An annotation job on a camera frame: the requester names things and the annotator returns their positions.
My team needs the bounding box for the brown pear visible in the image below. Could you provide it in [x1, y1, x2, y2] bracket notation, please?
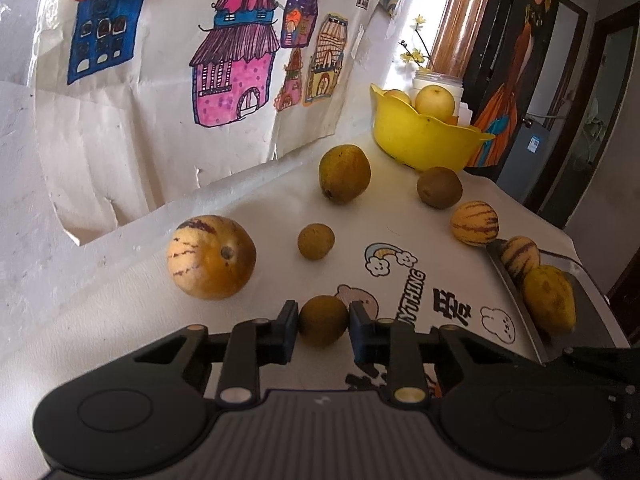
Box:
[319, 144, 372, 205]

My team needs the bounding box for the house drawings wall poster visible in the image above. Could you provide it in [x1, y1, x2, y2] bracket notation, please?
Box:
[30, 0, 418, 247]

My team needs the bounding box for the yellow spotted pear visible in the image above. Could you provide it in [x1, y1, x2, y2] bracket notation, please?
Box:
[523, 265, 577, 337]

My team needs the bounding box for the yellow flower sprig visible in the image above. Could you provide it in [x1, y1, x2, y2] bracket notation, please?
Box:
[398, 15, 435, 72]

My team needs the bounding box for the orange robed figure painting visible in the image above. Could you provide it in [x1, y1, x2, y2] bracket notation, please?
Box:
[462, 0, 566, 171]

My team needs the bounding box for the metal tray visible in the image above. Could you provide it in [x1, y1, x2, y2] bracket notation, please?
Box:
[484, 238, 632, 365]

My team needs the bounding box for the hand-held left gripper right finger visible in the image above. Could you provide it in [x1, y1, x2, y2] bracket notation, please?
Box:
[349, 301, 545, 407]

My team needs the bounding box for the wooden pillar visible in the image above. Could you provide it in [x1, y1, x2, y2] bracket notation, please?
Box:
[429, 0, 521, 78]

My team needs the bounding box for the yellow plastic bowl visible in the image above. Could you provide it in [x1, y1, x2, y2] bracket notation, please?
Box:
[369, 83, 496, 172]

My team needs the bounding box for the blue house wall drawing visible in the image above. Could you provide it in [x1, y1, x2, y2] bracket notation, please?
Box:
[66, 0, 159, 87]

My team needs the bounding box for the dark wooden door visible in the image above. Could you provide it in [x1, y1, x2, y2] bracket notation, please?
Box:
[525, 0, 640, 306]

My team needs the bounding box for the small greenish brown kiwi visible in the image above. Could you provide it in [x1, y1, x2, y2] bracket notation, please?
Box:
[298, 295, 350, 348]
[297, 223, 335, 261]

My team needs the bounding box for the grey appliance with blue sticker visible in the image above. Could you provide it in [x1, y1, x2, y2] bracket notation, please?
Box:
[495, 119, 557, 197]

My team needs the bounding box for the white printed tablecloth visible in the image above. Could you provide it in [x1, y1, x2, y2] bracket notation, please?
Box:
[0, 125, 632, 480]

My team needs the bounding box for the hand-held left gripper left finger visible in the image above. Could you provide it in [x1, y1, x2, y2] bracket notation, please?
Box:
[134, 300, 301, 408]

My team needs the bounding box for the large striped pepino melon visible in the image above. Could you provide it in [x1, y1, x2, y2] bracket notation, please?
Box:
[167, 215, 257, 301]

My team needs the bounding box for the white jar vase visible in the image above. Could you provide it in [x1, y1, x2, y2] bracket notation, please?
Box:
[412, 71, 464, 111]

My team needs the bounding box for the small striped pepino melon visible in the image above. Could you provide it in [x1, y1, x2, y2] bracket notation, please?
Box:
[500, 236, 541, 283]
[450, 201, 500, 246]

